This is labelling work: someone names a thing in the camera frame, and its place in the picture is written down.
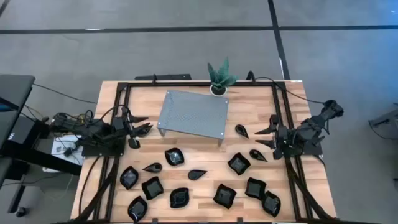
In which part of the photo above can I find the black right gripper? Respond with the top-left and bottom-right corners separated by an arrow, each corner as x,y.
254,124 -> 292,161

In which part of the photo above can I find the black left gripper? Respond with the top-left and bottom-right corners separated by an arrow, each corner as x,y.
113,107 -> 154,139

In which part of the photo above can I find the black teardrop mini plate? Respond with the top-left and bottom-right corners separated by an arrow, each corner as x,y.
142,162 -> 163,174
234,124 -> 249,139
136,124 -> 154,138
249,149 -> 268,162
187,169 -> 208,181

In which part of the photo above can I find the black flat bar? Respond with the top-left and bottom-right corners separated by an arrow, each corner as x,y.
134,73 -> 192,82

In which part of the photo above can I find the grey perforated metal riser shelf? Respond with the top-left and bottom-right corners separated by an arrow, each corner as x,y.
156,89 -> 230,147

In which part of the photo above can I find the green plant in white pot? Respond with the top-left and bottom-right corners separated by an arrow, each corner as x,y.
207,57 -> 239,96

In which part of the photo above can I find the white printed sheet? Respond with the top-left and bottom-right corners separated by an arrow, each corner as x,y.
50,134 -> 84,166

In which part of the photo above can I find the black computer case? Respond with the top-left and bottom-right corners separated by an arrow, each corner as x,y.
7,115 -> 52,147

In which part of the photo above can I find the grey chair base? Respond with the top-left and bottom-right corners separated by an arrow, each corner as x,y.
368,102 -> 398,141

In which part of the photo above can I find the black desk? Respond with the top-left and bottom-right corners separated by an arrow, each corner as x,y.
0,73 -> 83,215

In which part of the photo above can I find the laptop screen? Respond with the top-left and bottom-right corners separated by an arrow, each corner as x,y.
0,96 -> 16,113

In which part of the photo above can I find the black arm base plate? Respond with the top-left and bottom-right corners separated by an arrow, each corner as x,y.
289,136 -> 323,156
81,136 -> 127,157

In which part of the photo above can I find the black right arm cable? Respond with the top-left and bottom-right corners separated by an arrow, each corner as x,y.
253,76 -> 326,105

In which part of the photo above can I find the thick black cable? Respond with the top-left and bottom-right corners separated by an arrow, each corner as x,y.
78,155 -> 103,217

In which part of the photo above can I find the thin black cable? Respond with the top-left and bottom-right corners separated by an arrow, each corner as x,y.
32,83 -> 98,105

